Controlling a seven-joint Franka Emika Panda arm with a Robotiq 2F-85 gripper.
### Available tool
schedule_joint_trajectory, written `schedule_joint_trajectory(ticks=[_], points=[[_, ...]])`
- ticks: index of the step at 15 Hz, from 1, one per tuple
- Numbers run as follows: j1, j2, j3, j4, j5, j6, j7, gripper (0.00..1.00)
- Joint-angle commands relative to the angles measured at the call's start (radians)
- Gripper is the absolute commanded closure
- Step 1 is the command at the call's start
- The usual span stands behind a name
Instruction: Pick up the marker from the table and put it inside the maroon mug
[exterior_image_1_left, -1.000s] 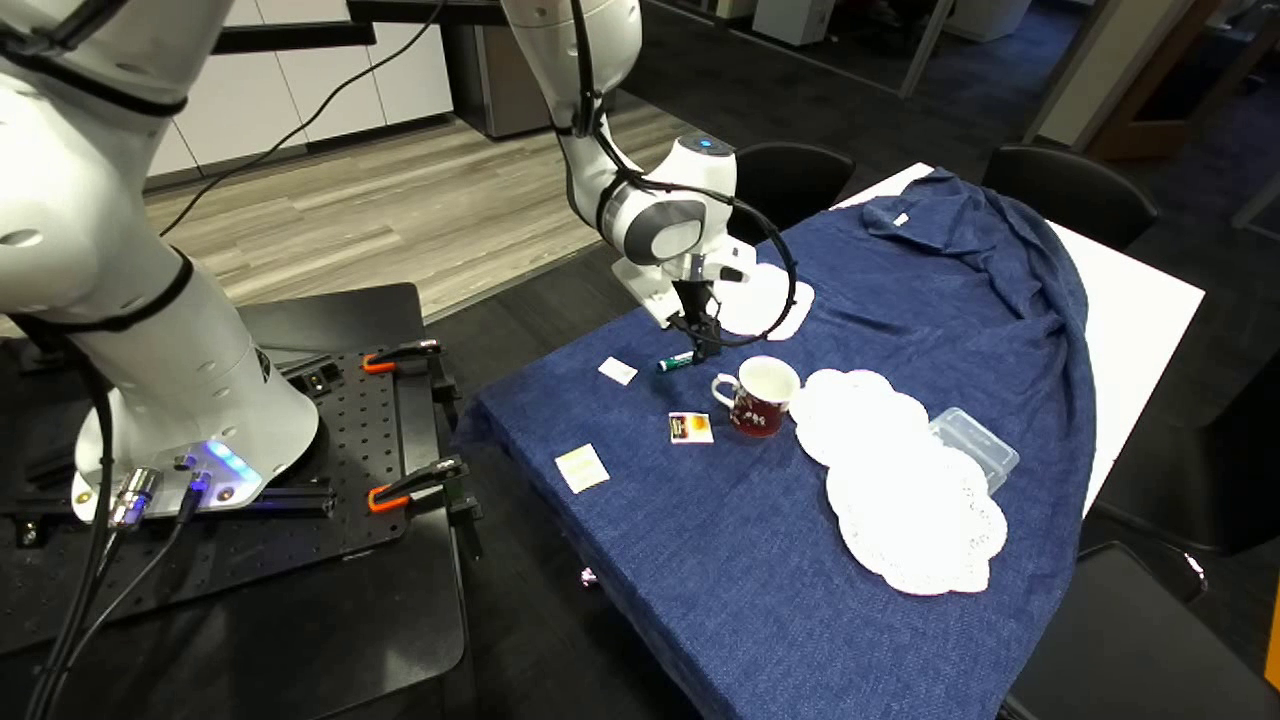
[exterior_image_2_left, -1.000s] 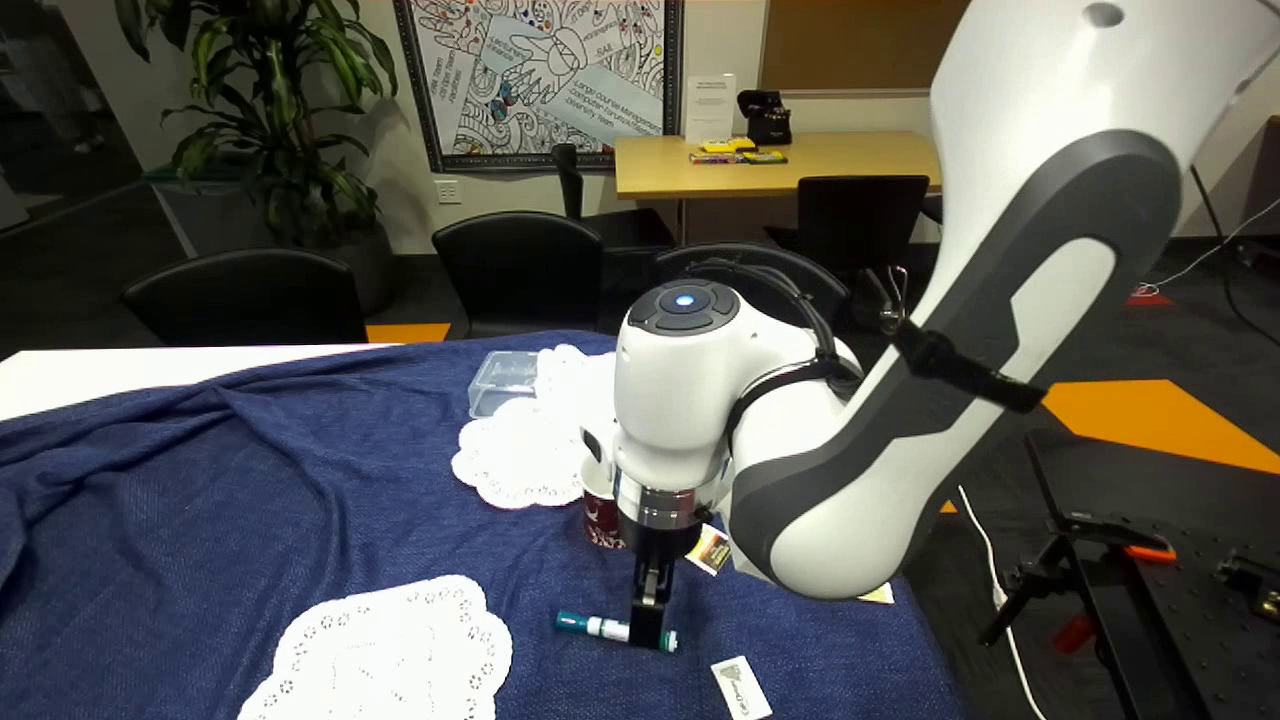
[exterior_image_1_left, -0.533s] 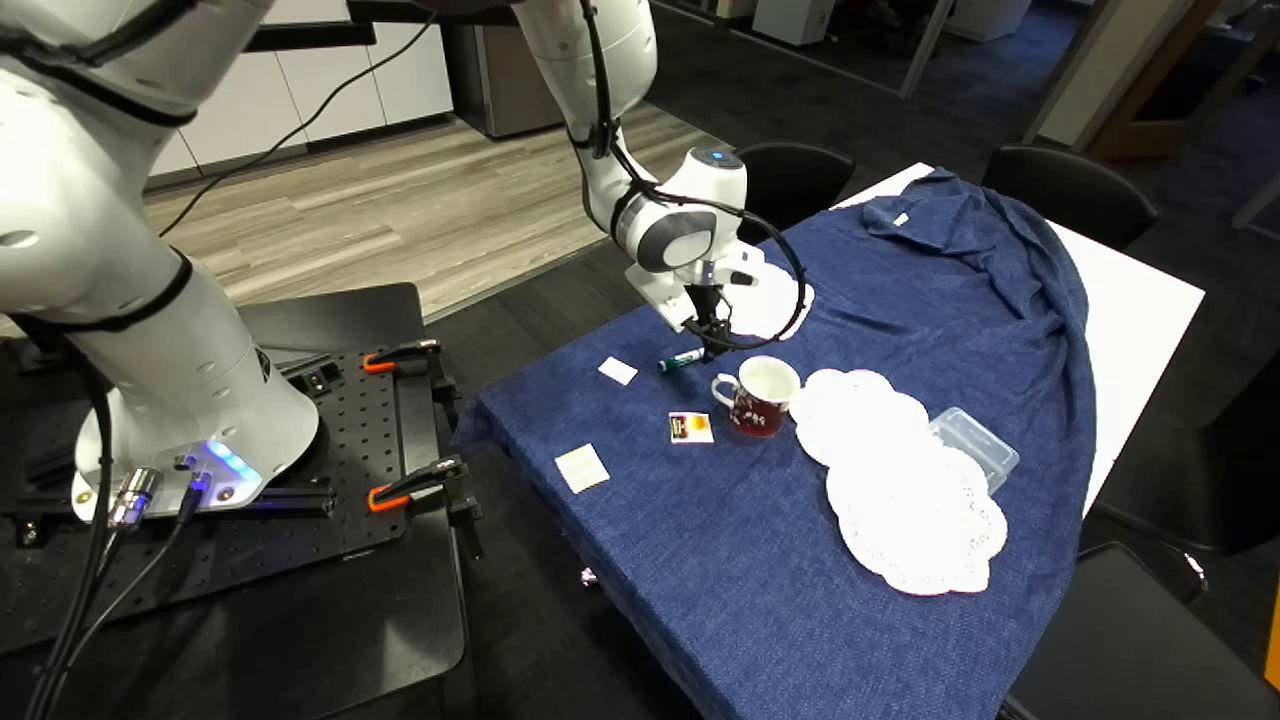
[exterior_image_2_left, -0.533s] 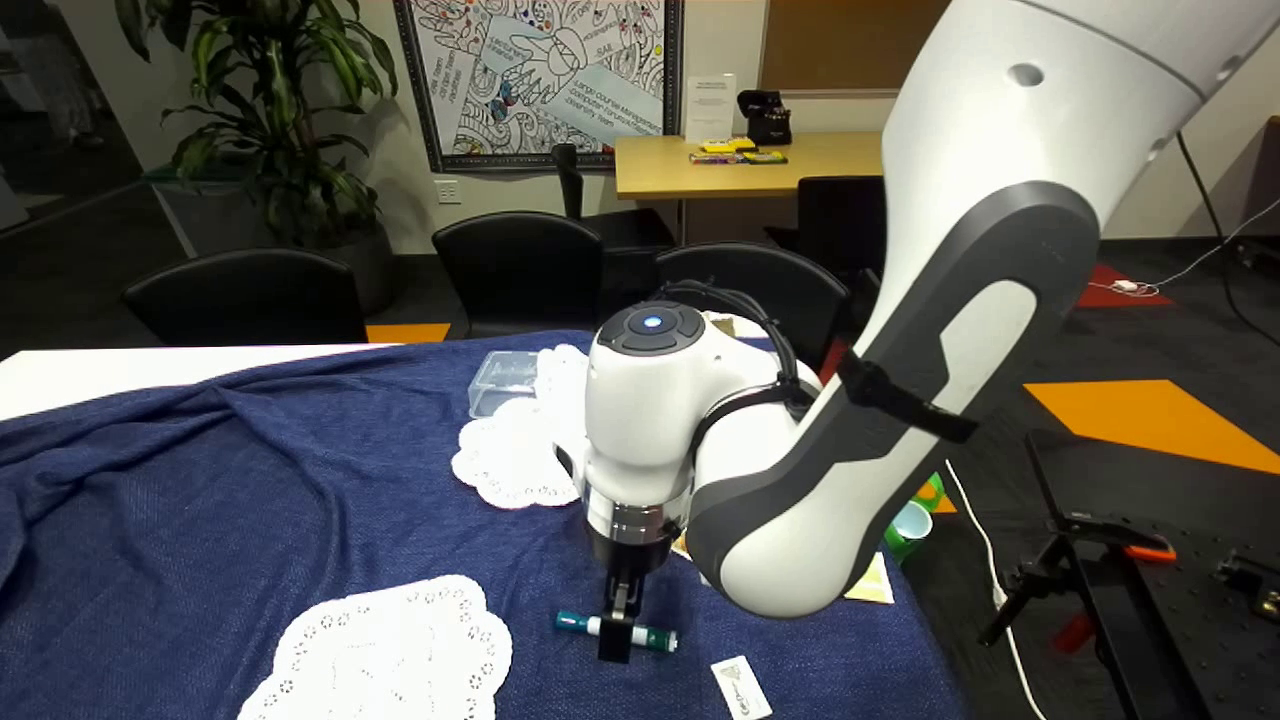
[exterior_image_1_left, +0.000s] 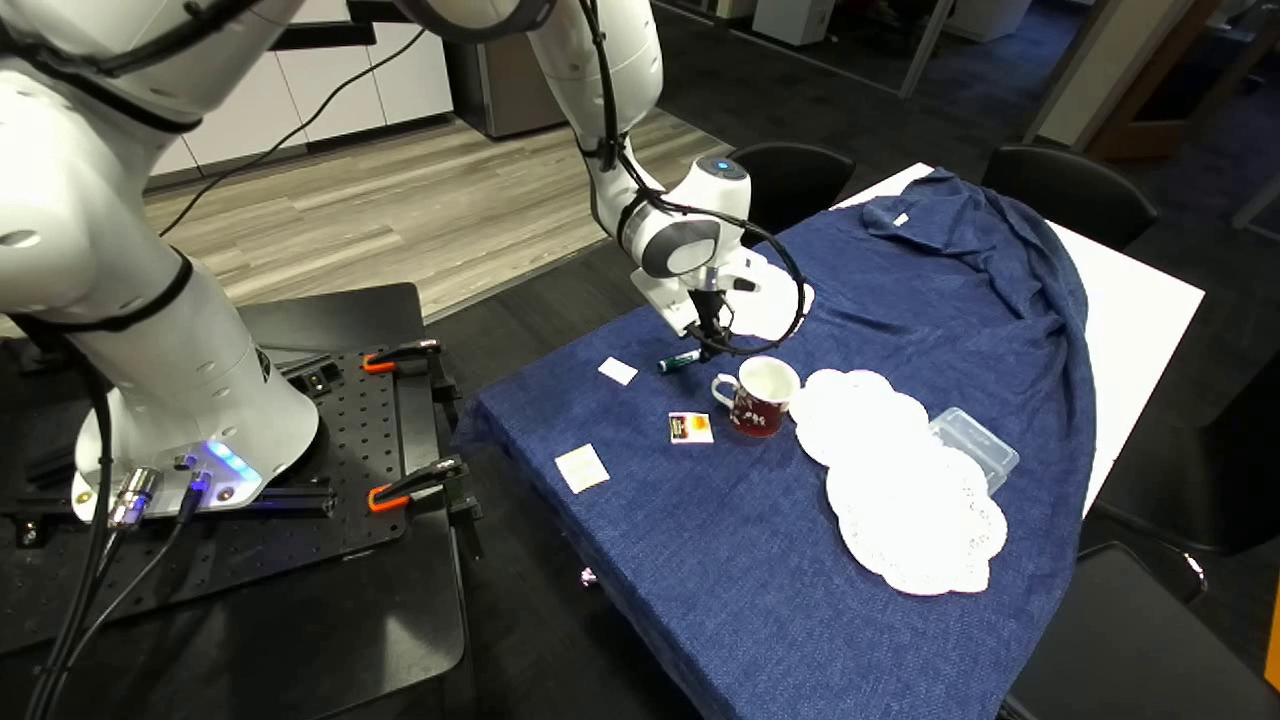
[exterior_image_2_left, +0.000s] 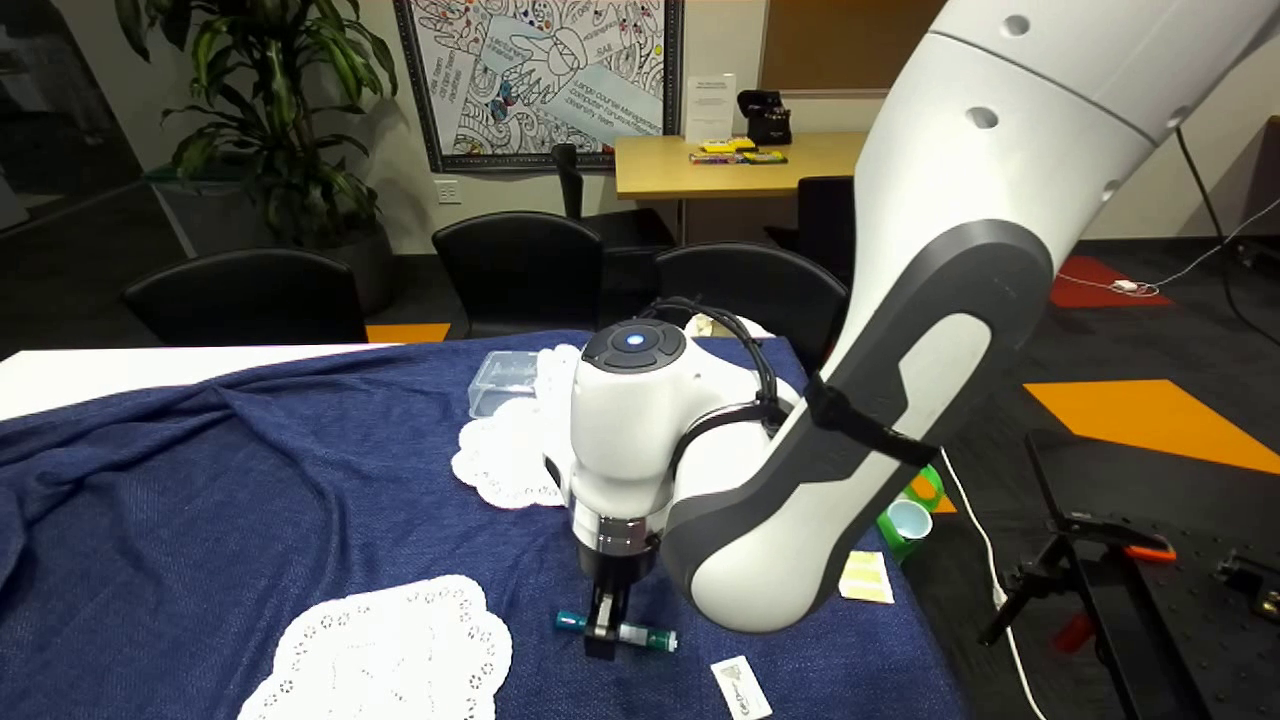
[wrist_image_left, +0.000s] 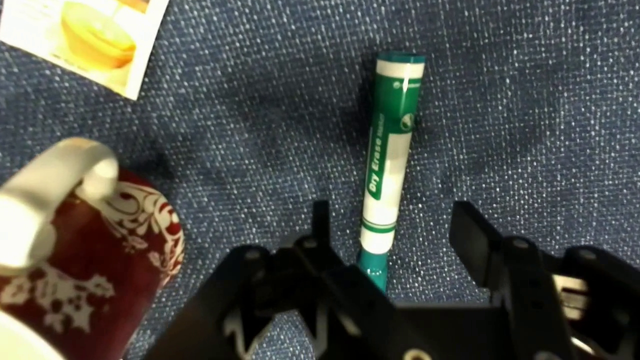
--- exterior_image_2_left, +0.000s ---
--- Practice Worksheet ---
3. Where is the yellow item on desk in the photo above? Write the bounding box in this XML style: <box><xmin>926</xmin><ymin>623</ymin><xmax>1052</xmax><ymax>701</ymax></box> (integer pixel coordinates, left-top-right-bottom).
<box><xmin>690</xmin><ymin>135</ymin><xmax>794</xmax><ymax>167</ymax></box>

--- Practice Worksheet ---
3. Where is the thin black wall cable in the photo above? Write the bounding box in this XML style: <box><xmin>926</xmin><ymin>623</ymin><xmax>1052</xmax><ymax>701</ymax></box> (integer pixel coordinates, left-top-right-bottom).
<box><xmin>1167</xmin><ymin>124</ymin><xmax>1280</xmax><ymax>354</ymax></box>

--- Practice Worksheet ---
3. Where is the wooden desk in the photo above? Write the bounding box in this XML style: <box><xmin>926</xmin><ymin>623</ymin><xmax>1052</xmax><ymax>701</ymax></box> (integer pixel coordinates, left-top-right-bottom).
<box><xmin>613</xmin><ymin>130</ymin><xmax>872</xmax><ymax>249</ymax></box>

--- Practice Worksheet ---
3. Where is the large white paper doily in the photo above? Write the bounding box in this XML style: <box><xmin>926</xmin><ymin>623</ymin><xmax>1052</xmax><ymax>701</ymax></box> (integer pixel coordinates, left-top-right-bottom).
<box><xmin>527</xmin><ymin>342</ymin><xmax>590</xmax><ymax>411</ymax></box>

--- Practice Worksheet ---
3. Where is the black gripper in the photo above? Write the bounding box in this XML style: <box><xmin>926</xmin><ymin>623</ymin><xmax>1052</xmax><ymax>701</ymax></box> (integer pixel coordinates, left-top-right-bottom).
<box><xmin>571</xmin><ymin>516</ymin><xmax>673</xmax><ymax>666</ymax></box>

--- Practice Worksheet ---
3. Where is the black device on desk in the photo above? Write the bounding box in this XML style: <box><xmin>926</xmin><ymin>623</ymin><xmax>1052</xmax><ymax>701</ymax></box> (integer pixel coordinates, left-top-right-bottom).
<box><xmin>731</xmin><ymin>89</ymin><xmax>796</xmax><ymax>151</ymax></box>

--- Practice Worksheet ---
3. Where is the green plastic cup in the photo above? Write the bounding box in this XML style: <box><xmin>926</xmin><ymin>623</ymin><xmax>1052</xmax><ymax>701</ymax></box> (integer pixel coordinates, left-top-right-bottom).
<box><xmin>872</xmin><ymin>494</ymin><xmax>941</xmax><ymax>561</ymax></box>

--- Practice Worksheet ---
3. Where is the framed doodle poster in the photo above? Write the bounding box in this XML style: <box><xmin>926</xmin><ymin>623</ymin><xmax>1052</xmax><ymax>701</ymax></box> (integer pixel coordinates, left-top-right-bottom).
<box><xmin>392</xmin><ymin>0</ymin><xmax>690</xmax><ymax>177</ymax></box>

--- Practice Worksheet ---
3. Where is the medium white paper doily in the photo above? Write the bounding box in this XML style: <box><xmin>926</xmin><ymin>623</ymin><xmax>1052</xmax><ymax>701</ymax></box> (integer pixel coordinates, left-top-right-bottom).
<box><xmin>449</xmin><ymin>394</ymin><xmax>580</xmax><ymax>516</ymax></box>

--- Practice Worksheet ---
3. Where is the small white paper doily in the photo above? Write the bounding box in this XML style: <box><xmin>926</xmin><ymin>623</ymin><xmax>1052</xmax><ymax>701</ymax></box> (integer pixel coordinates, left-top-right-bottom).
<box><xmin>236</xmin><ymin>574</ymin><xmax>515</xmax><ymax>720</ymax></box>

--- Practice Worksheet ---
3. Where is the blue cloth table cover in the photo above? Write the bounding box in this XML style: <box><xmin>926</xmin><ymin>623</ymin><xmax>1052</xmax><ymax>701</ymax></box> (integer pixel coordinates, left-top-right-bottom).
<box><xmin>0</xmin><ymin>325</ymin><xmax>972</xmax><ymax>720</ymax></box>

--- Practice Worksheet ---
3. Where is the pale square paper note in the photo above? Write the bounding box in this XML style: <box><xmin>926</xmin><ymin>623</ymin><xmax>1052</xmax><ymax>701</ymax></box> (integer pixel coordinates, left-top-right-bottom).
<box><xmin>837</xmin><ymin>547</ymin><xmax>901</xmax><ymax>611</ymax></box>

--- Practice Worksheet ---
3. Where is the small orange floor mat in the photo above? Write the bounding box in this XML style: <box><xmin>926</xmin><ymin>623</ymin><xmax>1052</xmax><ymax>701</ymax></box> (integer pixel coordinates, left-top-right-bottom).
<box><xmin>361</xmin><ymin>315</ymin><xmax>456</xmax><ymax>347</ymax></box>

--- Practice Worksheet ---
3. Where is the orange black clamp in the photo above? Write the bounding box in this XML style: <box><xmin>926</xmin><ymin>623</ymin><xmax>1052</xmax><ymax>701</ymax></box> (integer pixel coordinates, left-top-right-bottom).
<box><xmin>979</xmin><ymin>556</ymin><xmax>1113</xmax><ymax>661</ymax></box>
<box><xmin>1058</xmin><ymin>511</ymin><xmax>1183</xmax><ymax>578</ymax></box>

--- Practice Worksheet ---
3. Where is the small black bracket device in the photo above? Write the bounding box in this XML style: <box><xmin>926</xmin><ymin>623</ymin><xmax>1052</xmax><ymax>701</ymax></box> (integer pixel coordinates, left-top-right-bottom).
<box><xmin>1213</xmin><ymin>554</ymin><xmax>1280</xmax><ymax>628</ymax></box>

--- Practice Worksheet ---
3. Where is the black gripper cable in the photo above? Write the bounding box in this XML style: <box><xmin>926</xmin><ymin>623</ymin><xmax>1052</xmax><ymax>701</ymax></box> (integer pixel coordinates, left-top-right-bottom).
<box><xmin>656</xmin><ymin>301</ymin><xmax>945</xmax><ymax>473</ymax></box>

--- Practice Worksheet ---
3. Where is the large orange floor mat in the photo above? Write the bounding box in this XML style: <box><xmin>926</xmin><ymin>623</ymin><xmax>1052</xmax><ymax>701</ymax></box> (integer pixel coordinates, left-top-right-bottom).
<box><xmin>1020</xmin><ymin>375</ymin><xmax>1280</xmax><ymax>479</ymax></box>

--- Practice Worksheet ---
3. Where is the red floor mat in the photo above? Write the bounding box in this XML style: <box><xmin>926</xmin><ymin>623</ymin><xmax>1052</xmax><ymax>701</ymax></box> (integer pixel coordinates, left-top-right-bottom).
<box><xmin>1047</xmin><ymin>254</ymin><xmax>1175</xmax><ymax>315</ymax></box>

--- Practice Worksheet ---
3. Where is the teal marker pen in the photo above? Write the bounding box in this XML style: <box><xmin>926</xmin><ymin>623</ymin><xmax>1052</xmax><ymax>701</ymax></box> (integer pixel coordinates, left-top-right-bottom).
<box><xmin>554</xmin><ymin>610</ymin><xmax>685</xmax><ymax>657</ymax></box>

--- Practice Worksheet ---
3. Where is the white table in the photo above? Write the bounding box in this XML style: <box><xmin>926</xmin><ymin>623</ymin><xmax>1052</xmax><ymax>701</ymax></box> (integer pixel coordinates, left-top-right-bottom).
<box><xmin>0</xmin><ymin>342</ymin><xmax>392</xmax><ymax>423</ymax></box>

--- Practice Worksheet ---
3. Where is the small white card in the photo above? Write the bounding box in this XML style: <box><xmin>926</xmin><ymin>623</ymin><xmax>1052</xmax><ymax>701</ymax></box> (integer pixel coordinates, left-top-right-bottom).
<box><xmin>708</xmin><ymin>651</ymin><xmax>778</xmax><ymax>720</ymax></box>

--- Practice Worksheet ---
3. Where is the brown cork board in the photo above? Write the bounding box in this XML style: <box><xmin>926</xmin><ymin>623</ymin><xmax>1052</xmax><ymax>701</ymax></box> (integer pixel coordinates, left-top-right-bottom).
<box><xmin>760</xmin><ymin>0</ymin><xmax>952</xmax><ymax>98</ymax></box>

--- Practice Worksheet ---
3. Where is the white wall paper sheet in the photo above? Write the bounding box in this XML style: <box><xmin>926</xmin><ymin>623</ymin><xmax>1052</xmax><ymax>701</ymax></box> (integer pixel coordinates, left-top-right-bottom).
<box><xmin>694</xmin><ymin>73</ymin><xmax>742</xmax><ymax>135</ymax></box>

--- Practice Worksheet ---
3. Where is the black chair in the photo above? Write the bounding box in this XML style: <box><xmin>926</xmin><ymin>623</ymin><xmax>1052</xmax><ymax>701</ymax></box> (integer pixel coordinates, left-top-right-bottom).
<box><xmin>429</xmin><ymin>207</ymin><xmax>608</xmax><ymax>336</ymax></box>
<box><xmin>121</xmin><ymin>245</ymin><xmax>373</xmax><ymax>347</ymax></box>
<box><xmin>651</xmin><ymin>242</ymin><xmax>852</xmax><ymax>375</ymax></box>

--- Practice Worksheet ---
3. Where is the potted green plant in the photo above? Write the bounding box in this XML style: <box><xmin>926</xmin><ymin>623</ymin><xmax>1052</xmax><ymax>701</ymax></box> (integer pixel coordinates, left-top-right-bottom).
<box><xmin>113</xmin><ymin>0</ymin><xmax>403</xmax><ymax>315</ymax></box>

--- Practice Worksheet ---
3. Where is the white floor cable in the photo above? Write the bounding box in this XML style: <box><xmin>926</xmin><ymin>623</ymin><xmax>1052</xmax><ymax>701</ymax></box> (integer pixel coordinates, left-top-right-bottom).
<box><xmin>938</xmin><ymin>449</ymin><xmax>1058</xmax><ymax>720</ymax></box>

